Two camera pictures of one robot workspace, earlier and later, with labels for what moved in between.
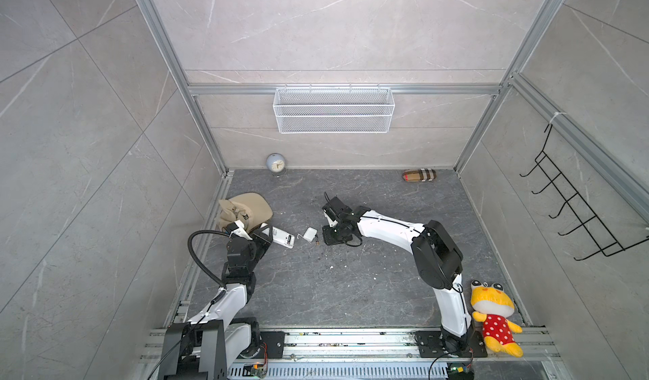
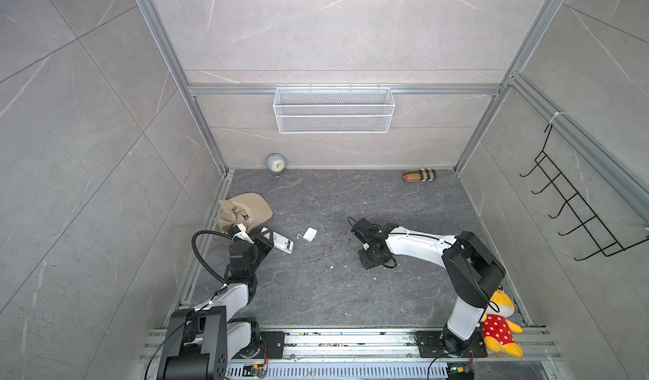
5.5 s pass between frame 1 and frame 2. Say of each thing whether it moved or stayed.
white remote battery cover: stayed
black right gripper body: moved
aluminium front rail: stayed
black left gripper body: stayed
